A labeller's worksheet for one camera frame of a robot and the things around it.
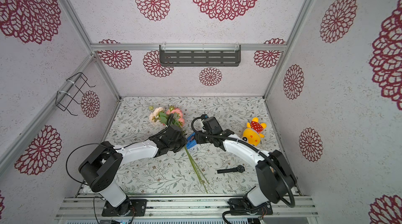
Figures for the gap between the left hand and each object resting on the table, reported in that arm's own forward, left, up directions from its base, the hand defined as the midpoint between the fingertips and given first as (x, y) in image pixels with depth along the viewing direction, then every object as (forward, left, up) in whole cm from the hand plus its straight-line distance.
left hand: (189, 140), depth 91 cm
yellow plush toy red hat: (+3, -37, +2) cm, 37 cm away
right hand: (0, -5, +6) cm, 8 cm away
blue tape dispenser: (0, -1, -1) cm, 2 cm away
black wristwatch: (-15, -29, -5) cm, 33 cm away
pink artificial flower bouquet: (+12, +7, +7) cm, 15 cm away
